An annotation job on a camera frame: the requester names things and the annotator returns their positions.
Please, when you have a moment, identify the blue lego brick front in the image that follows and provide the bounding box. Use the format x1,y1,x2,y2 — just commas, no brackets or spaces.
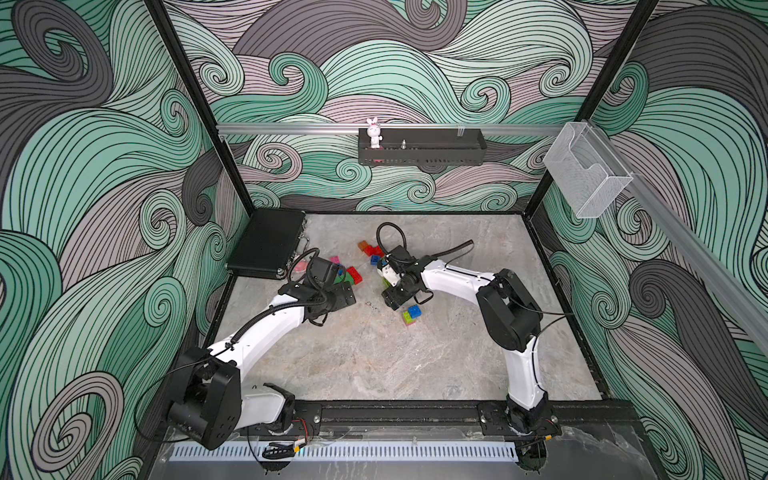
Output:
407,305,422,319

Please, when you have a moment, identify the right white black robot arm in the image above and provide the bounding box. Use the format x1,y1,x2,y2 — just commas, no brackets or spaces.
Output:
375,221,562,441

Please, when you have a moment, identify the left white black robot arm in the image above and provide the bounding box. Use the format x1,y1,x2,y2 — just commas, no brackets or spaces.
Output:
167,248,356,450

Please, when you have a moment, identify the green lego brick left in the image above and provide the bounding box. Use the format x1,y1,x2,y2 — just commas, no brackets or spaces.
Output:
336,272,354,284

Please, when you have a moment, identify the red long lego brick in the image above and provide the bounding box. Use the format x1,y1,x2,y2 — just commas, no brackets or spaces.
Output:
345,267,362,285

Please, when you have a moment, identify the red lego brick back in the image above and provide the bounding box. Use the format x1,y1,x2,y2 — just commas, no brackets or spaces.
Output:
364,245,385,257

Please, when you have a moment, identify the black case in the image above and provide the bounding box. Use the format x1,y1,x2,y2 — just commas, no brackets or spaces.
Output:
227,208,306,280

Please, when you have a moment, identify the white pink bunny figurine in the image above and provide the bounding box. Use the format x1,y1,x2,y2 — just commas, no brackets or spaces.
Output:
366,117,383,149

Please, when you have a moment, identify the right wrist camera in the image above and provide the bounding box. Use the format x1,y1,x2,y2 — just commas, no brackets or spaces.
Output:
380,265,401,286

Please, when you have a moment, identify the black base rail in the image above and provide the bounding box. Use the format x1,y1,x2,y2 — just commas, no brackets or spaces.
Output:
293,400,639,437

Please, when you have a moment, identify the black wall shelf tray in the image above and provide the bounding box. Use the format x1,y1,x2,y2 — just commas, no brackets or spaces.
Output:
358,127,488,168

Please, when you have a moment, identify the white slotted cable duct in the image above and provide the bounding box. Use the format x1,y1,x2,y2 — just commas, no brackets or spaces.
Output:
169,441,518,463

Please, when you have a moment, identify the horizontal aluminium rail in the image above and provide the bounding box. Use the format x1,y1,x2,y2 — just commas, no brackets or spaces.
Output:
216,122,564,137

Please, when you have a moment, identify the clear acrylic wall holder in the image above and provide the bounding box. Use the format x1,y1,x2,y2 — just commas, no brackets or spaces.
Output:
544,121,633,219

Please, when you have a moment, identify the right wall aluminium rail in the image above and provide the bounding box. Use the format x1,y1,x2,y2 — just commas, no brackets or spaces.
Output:
583,121,767,351

